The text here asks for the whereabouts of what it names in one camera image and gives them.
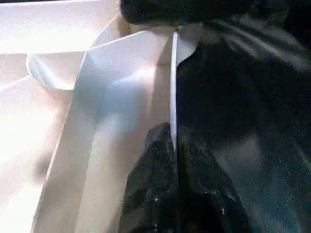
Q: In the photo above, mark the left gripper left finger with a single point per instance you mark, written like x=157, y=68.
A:
x=150, y=182

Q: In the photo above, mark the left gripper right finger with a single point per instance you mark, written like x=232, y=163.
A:
x=201, y=189

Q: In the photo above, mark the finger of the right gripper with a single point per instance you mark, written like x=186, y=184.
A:
x=165, y=12

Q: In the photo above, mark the white plastic table top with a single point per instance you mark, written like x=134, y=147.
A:
x=48, y=121

